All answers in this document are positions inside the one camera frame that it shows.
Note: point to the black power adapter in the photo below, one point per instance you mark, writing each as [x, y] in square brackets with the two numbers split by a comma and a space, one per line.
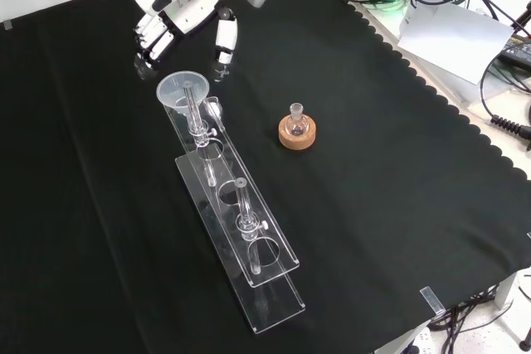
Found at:
[518, 50]

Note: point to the white power strip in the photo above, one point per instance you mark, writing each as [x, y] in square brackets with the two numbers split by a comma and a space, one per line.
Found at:
[421, 339]

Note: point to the small round-bottom glass flask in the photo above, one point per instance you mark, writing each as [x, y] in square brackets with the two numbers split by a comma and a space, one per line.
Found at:
[297, 122]

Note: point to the clear acrylic funnel stand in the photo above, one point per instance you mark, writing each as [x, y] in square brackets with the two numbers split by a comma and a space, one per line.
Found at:
[232, 221]

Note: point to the black table cloth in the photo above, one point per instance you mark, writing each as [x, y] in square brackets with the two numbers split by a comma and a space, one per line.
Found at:
[124, 213]

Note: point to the grey table leg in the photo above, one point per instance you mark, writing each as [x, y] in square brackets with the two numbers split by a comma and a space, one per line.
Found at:
[506, 289]

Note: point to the pale board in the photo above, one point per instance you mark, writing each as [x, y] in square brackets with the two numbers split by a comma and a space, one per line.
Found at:
[452, 39]

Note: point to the translucent plastic funnel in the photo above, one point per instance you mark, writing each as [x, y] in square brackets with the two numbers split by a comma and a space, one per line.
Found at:
[178, 90]

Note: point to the clear tape strip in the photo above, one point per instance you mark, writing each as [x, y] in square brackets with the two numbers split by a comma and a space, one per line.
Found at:
[431, 300]
[7, 25]

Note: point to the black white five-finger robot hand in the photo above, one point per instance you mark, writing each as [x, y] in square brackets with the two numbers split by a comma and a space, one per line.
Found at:
[182, 8]

